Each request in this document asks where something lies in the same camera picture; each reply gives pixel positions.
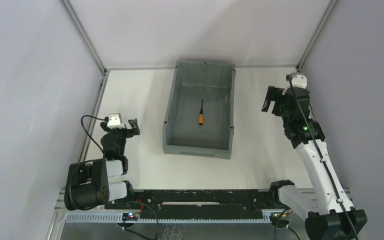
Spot left controller board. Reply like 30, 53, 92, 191
121, 212, 140, 222

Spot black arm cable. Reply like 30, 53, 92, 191
274, 73, 360, 240
80, 114, 109, 157

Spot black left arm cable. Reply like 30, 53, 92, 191
80, 114, 109, 157

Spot controller board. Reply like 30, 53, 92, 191
269, 212, 292, 229
121, 212, 140, 222

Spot left corner aluminium post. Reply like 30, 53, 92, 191
59, 0, 107, 75

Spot grey plastic storage bin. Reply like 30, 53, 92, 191
162, 60, 236, 160

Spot front aluminium frame rails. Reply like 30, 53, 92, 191
54, 188, 317, 212

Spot grey slotted cable duct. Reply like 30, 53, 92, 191
64, 211, 274, 224

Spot orange handled screwdriver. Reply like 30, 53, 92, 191
198, 99, 204, 126

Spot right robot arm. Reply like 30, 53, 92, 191
261, 86, 368, 240

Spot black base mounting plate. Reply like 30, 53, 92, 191
104, 189, 287, 221

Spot left aluminium frame rail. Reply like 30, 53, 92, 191
77, 71, 109, 163

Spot right corner aluminium post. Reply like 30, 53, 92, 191
295, 0, 340, 72

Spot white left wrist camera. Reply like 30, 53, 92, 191
107, 113, 126, 129

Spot right controller board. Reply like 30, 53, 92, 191
269, 212, 292, 229

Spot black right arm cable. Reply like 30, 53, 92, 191
274, 73, 360, 240

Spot corner aluminium post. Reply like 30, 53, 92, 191
59, 0, 107, 75
295, 0, 340, 72

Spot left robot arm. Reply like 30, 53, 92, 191
64, 113, 140, 211

